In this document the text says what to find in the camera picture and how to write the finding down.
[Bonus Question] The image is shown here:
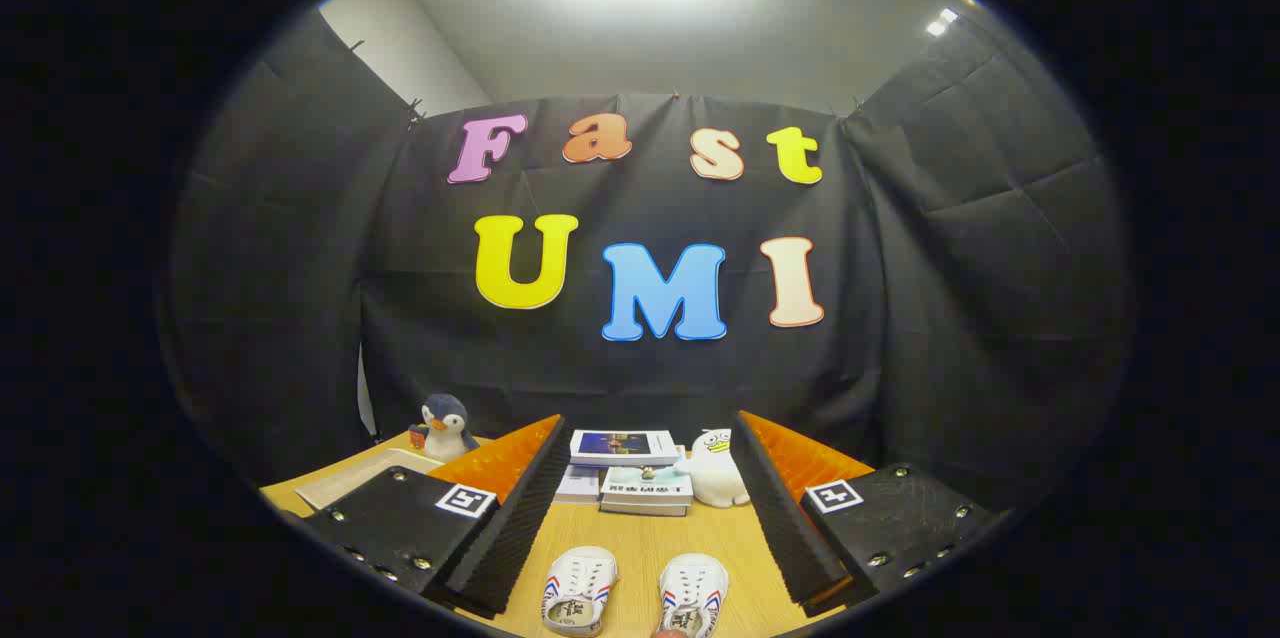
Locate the plain white book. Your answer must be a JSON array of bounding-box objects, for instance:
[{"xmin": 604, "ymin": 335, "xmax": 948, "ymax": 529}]
[{"xmin": 553, "ymin": 465, "xmax": 604, "ymax": 505}]

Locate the beige fabric storage box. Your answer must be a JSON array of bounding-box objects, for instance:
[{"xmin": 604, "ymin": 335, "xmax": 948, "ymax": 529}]
[{"xmin": 295, "ymin": 448, "xmax": 443, "ymax": 510}]

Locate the black backdrop cloth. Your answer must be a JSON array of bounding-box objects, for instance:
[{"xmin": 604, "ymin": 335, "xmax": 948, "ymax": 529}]
[{"xmin": 165, "ymin": 8, "xmax": 1136, "ymax": 511}]

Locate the penguin plush toy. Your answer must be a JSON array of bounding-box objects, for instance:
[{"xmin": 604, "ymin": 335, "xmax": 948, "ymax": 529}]
[{"xmin": 408, "ymin": 394, "xmax": 481, "ymax": 464}]

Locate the book with pale teal cover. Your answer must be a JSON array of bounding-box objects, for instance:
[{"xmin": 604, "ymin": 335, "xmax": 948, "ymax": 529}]
[{"xmin": 600, "ymin": 466, "xmax": 694, "ymax": 509}]

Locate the white canvas shoe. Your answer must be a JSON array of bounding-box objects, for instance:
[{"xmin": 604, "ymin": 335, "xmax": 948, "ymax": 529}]
[
  {"xmin": 541, "ymin": 546, "xmax": 619, "ymax": 638},
  {"xmin": 659, "ymin": 553, "xmax": 730, "ymax": 638}
]

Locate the book with dark blue cover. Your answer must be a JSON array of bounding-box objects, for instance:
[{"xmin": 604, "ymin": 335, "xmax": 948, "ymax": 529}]
[{"xmin": 570, "ymin": 429, "xmax": 682, "ymax": 468}]

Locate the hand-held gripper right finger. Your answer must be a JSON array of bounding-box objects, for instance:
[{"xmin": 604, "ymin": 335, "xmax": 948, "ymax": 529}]
[{"xmin": 730, "ymin": 410, "xmax": 1003, "ymax": 617}]

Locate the white duck plush toy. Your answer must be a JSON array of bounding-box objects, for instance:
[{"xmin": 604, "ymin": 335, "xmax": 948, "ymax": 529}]
[{"xmin": 675, "ymin": 429, "xmax": 751, "ymax": 509}]

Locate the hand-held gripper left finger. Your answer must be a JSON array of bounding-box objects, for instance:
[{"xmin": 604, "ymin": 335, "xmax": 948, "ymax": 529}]
[{"xmin": 300, "ymin": 414, "xmax": 573, "ymax": 619}]

